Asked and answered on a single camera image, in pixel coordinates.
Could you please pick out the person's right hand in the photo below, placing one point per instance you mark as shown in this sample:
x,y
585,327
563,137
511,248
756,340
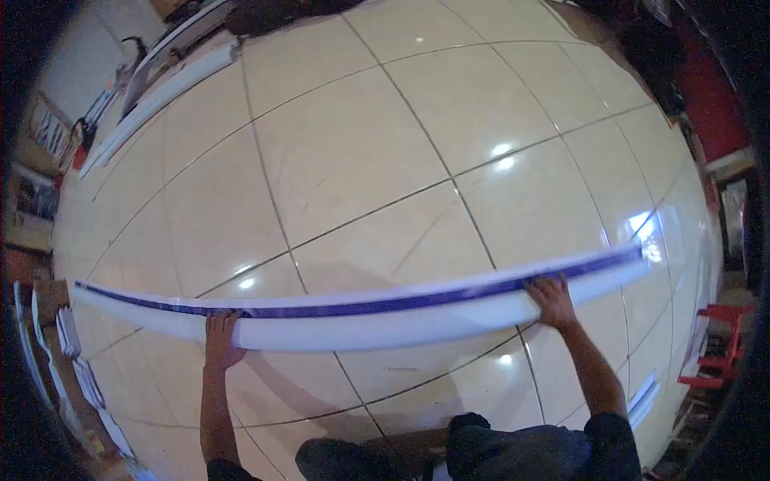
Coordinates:
x,y
552,303

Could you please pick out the person's left hand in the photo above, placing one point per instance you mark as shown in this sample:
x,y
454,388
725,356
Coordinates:
x,y
219,346

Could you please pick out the person's left fingers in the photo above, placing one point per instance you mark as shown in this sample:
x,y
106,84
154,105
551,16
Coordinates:
x,y
222,317

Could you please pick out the person's right fingers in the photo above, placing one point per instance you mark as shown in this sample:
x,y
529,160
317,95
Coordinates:
x,y
546,284

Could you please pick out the long white blue-striped panel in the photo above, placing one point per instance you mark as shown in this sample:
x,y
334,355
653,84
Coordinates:
x,y
385,321

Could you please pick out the short white strip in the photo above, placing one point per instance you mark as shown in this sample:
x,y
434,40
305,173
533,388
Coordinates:
x,y
643,400

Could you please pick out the row of white panel pieces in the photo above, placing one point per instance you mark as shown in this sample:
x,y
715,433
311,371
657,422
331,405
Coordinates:
x,y
66,349

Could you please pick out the person's legs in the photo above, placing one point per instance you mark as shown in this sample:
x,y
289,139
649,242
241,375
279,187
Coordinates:
x,y
511,451

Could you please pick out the person's body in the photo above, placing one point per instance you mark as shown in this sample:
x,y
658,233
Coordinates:
x,y
613,448

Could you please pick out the red plastic stool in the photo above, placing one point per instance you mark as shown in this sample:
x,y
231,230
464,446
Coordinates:
x,y
719,349

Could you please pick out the long white curved panel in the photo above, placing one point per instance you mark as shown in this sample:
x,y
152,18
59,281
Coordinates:
x,y
156,99

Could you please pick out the cluttered cardboard shelf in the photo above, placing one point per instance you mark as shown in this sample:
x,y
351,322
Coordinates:
x,y
39,174

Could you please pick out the long white framed panel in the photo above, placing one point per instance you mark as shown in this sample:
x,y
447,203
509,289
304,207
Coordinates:
x,y
171,51

